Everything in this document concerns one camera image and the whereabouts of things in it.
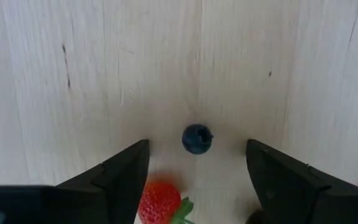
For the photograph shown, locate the dark blue toy blueberry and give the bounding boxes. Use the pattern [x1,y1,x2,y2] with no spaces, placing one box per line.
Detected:
[181,124,214,156]

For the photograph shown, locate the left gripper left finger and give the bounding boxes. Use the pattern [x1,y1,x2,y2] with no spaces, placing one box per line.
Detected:
[56,139,150,224]

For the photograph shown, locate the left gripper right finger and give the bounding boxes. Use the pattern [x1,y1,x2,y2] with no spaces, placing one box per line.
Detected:
[246,138,358,224]

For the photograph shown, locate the red toy strawberry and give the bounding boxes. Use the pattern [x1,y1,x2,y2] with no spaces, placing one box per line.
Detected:
[137,180,195,224]

